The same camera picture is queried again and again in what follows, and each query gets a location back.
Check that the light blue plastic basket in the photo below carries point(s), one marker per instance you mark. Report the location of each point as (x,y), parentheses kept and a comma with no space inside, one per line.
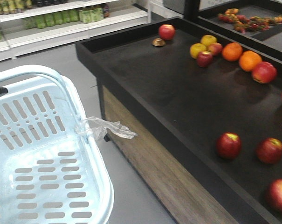
(49,174)

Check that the white store shelf unit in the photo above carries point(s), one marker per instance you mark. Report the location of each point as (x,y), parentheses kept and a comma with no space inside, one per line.
(27,26)

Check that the clear plastic wrap strip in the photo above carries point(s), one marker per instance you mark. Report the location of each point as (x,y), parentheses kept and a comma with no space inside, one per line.
(98,128)

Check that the red apple beside kiwi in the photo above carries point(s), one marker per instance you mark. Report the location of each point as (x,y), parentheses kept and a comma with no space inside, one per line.
(166,32)

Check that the black wooden display stand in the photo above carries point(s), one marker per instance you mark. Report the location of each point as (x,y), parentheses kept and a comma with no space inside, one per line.
(209,140)

